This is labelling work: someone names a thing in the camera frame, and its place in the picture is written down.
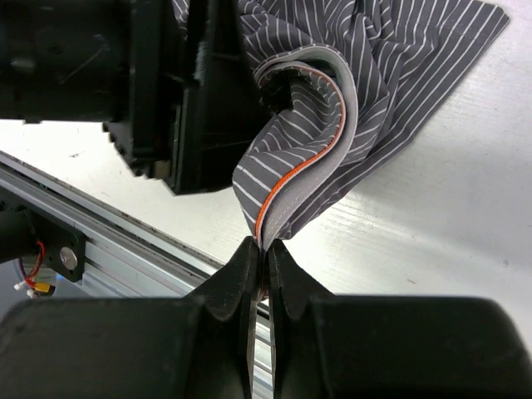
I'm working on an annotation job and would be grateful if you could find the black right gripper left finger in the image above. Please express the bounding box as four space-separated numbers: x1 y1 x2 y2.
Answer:
184 237 260 398

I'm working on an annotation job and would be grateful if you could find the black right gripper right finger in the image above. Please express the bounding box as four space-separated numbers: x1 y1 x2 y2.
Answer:
267 240 333 398

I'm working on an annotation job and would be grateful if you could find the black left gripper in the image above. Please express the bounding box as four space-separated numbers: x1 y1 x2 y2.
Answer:
1 1 270 195

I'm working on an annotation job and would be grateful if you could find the grey striped underwear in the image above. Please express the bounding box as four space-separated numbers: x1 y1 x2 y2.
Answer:
171 1 510 249

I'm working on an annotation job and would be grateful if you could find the aluminium frame rail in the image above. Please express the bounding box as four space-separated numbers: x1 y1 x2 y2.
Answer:
1 154 273 398

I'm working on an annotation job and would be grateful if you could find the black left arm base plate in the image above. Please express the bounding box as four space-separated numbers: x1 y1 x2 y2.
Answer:
39 224 86 283

